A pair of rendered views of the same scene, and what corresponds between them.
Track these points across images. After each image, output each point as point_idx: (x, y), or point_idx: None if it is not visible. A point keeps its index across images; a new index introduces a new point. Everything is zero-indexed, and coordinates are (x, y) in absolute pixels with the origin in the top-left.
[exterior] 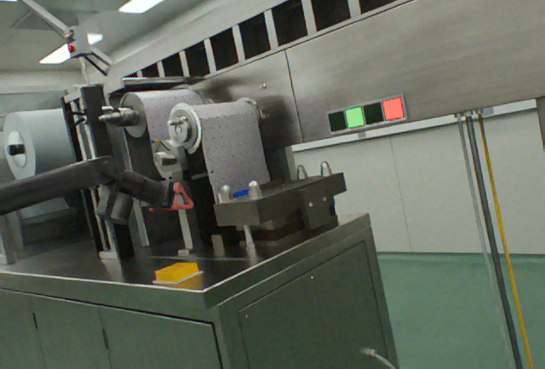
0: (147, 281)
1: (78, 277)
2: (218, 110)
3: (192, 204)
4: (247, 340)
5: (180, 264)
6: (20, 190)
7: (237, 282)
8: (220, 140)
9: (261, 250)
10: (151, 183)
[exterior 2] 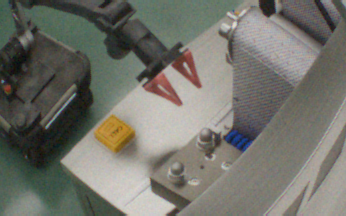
0: (121, 110)
1: (209, 31)
2: (272, 56)
3: (179, 104)
4: (94, 210)
5: (119, 133)
6: (61, 4)
7: (85, 186)
8: (258, 83)
9: (162, 204)
10: (141, 52)
